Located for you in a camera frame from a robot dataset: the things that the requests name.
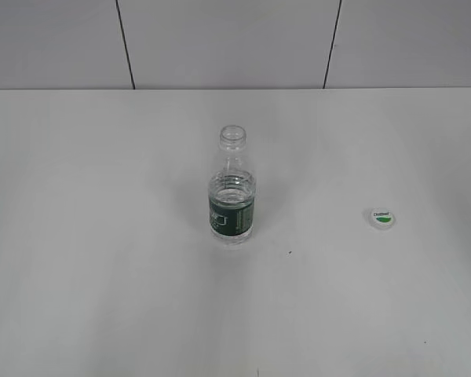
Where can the clear plastic water bottle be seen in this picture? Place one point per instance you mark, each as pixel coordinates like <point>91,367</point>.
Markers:
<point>232,188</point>

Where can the white green bottle cap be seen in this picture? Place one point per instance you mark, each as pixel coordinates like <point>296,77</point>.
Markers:
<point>380,218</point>

